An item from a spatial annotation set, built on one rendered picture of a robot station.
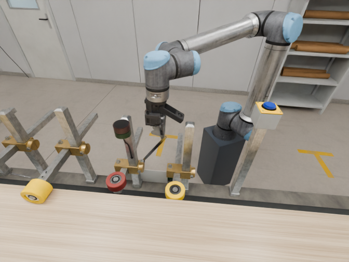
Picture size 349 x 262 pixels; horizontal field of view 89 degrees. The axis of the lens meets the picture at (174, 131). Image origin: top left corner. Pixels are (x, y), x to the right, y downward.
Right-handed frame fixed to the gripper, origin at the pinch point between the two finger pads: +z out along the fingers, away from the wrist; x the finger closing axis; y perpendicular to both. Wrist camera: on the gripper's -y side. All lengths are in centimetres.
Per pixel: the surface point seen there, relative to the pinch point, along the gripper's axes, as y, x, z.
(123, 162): 18.3, 7.7, 11.6
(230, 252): -26, 42, 8
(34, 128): 66, -2, 3
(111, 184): 18.0, 22.7, 8.0
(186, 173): -12.1, 10.3, 12.8
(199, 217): -16.9, 31.9, 8.4
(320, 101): -227, -211, 82
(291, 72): -163, -212, 39
